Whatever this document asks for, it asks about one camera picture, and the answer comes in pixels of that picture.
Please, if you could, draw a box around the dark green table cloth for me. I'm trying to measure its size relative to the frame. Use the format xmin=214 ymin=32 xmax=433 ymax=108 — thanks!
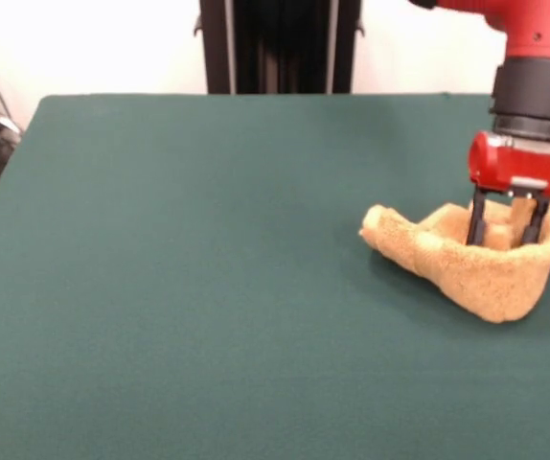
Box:
xmin=0 ymin=93 xmax=550 ymax=460

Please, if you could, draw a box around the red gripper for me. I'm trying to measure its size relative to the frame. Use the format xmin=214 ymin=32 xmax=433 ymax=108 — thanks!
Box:
xmin=465 ymin=130 xmax=550 ymax=248

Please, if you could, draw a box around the black metal stand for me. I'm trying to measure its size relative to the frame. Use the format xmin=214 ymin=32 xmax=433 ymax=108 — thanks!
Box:
xmin=192 ymin=0 xmax=367 ymax=95

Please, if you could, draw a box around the orange terry towel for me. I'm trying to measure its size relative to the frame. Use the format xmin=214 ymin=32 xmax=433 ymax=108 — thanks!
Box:
xmin=358 ymin=194 xmax=550 ymax=325

